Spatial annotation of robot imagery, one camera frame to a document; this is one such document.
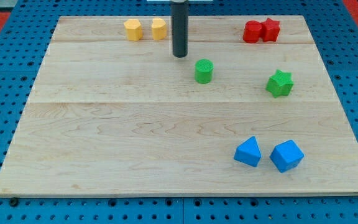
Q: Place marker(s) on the green cylinder block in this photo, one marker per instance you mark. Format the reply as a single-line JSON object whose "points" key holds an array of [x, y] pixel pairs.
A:
{"points": [[203, 71]]}

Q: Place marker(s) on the light wooden board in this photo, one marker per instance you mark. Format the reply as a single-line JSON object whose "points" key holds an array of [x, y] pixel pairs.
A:
{"points": [[108, 117]]}

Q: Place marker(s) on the blue triangle block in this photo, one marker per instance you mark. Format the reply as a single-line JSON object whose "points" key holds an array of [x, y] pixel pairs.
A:
{"points": [[248, 152]]}

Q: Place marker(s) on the yellow heart block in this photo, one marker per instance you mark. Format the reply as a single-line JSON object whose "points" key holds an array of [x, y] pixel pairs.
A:
{"points": [[159, 28]]}

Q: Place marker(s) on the yellow hexagon block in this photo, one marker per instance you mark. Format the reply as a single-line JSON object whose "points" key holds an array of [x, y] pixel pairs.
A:
{"points": [[133, 29]]}

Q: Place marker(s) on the green star block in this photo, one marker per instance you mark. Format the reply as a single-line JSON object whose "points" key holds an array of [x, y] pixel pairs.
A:
{"points": [[280, 84]]}

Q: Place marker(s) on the red cylinder block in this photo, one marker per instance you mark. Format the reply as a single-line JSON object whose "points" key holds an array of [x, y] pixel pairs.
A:
{"points": [[252, 31]]}

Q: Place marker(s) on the blue cube block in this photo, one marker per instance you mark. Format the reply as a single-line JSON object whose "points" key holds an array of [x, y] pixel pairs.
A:
{"points": [[286, 155]]}

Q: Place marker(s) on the red star block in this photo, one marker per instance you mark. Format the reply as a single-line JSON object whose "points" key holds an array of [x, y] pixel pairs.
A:
{"points": [[270, 30]]}

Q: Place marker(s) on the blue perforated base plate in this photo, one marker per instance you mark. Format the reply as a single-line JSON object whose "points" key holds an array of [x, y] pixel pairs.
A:
{"points": [[24, 40]]}

